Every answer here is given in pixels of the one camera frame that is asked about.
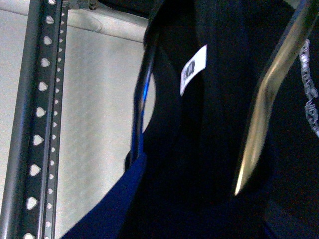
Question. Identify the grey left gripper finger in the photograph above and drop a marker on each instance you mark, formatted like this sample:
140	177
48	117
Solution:
272	76

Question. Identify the black t-shirt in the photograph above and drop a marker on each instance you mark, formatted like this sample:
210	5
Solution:
181	166

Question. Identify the white neck label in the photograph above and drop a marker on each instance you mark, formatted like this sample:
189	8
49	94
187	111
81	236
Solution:
195	65

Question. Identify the dark metal rack post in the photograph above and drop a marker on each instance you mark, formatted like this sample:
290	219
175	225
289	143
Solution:
30	191

